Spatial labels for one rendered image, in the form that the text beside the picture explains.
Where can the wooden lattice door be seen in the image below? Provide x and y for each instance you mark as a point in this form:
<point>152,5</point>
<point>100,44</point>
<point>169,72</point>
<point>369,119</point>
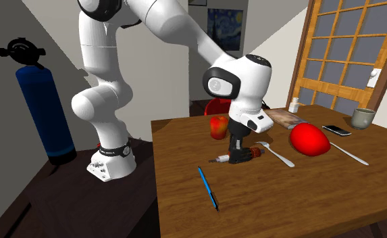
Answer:
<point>348,49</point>

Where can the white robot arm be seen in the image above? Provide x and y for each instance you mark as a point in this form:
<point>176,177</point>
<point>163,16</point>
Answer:
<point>106,75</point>

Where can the red apple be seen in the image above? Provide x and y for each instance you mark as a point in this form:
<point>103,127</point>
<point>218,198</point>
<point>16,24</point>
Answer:
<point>219,128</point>

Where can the red chair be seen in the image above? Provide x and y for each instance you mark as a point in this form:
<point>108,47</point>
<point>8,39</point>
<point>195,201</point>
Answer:
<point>215,107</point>

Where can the starry night wall picture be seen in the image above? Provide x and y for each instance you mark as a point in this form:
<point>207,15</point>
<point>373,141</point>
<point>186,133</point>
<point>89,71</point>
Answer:
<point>225,29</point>

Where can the black phone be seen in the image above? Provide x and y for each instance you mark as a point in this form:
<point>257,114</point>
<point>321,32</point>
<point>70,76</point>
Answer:
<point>336,130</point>

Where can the brown book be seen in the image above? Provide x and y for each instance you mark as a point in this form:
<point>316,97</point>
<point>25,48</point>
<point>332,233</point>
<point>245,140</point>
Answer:
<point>283,117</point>

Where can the grey-green cup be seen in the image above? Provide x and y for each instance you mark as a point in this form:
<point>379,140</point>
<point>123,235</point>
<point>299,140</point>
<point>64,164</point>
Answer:
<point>362,118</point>

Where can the blue pen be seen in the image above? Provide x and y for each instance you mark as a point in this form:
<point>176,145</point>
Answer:
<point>208,188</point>

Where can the silver fork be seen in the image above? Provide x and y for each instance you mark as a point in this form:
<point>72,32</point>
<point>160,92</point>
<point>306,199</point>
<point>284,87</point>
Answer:
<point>277,154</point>

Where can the small white bottle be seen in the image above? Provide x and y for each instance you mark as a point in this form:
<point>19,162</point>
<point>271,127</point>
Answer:
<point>293,105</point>

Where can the blue cylinder with black valve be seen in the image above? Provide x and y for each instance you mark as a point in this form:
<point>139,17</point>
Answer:
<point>45,112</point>

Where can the dark robot stand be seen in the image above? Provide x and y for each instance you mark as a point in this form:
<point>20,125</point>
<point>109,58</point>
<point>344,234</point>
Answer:
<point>81,204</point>

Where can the wooden table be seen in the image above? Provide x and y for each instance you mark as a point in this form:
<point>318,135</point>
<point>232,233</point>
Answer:
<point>272,201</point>

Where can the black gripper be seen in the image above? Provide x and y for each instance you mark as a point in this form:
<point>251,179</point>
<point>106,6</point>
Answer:
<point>238,130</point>

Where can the red egg-shaped object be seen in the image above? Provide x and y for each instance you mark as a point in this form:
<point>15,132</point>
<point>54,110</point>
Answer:
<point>309,139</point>

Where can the dark framed wall picture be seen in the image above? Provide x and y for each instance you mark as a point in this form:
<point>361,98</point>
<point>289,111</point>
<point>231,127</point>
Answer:
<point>197,2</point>

